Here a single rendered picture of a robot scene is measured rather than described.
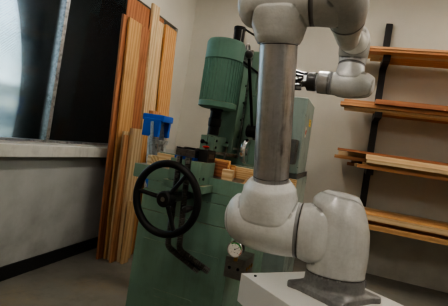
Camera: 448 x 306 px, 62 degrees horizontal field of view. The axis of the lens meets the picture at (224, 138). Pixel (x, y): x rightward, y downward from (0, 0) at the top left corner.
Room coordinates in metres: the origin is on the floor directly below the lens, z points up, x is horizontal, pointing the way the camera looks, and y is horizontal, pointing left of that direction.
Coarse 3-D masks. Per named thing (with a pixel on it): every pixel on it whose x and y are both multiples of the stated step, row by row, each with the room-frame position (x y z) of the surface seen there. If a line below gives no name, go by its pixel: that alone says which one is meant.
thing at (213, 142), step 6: (204, 138) 1.66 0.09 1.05; (210, 138) 1.65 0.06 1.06; (216, 138) 1.65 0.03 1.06; (222, 138) 1.71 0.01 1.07; (204, 144) 1.65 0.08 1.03; (210, 144) 1.64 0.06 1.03; (216, 144) 1.66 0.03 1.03; (222, 144) 1.73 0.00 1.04; (216, 150) 1.67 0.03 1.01; (222, 150) 1.74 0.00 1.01
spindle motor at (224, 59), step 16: (208, 48) 1.65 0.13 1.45; (224, 48) 1.61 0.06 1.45; (240, 48) 1.64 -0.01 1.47; (208, 64) 1.64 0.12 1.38; (224, 64) 1.61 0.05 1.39; (240, 64) 1.66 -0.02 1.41; (208, 80) 1.63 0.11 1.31; (224, 80) 1.61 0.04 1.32; (240, 80) 1.69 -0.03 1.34; (208, 96) 1.62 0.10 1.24; (224, 96) 1.62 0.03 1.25
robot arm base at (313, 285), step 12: (312, 276) 0.97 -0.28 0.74; (300, 288) 0.99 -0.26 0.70; (312, 288) 0.96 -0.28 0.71; (324, 288) 0.94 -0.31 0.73; (336, 288) 0.93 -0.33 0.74; (348, 288) 0.93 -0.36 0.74; (360, 288) 0.94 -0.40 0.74; (324, 300) 0.92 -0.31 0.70; (336, 300) 0.90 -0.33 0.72; (348, 300) 0.91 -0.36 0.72; (360, 300) 0.93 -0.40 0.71; (372, 300) 0.96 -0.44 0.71
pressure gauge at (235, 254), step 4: (228, 244) 1.40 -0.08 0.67; (232, 244) 1.39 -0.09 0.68; (236, 244) 1.39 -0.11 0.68; (240, 244) 1.38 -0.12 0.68; (228, 248) 1.40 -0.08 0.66; (232, 248) 1.39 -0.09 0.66; (236, 248) 1.39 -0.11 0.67; (240, 248) 1.38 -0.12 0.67; (244, 248) 1.40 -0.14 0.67; (228, 252) 1.39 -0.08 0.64; (232, 252) 1.39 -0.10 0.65; (236, 252) 1.39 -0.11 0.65; (240, 252) 1.38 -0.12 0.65; (232, 256) 1.39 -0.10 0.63; (236, 256) 1.38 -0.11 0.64; (236, 260) 1.41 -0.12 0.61
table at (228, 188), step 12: (144, 168) 1.63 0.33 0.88; (156, 180) 1.60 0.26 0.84; (168, 180) 1.47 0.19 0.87; (216, 180) 1.50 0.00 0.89; (240, 180) 1.57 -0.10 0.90; (192, 192) 1.43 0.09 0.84; (204, 192) 1.43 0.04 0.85; (216, 192) 1.50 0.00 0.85; (228, 192) 1.48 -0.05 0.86; (240, 192) 1.46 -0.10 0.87
